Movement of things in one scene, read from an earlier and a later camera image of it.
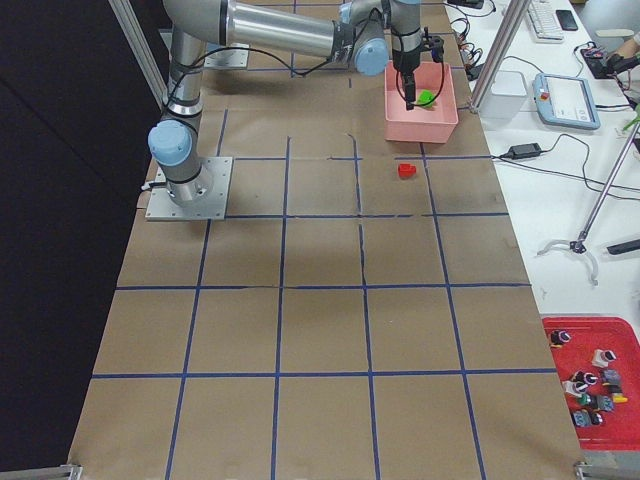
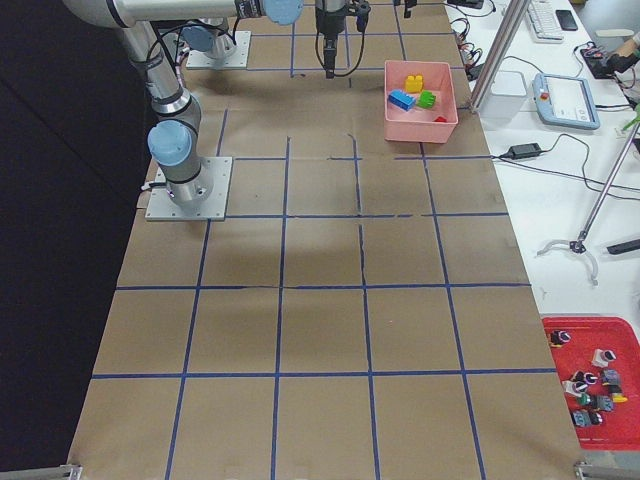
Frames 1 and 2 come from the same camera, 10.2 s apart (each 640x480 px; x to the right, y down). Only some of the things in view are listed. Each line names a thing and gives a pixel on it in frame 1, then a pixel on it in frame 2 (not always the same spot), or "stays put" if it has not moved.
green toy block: [424, 97] stays put
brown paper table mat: [364, 311] stays put
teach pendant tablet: [566, 101] stays put
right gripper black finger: [408, 80] to [330, 43]
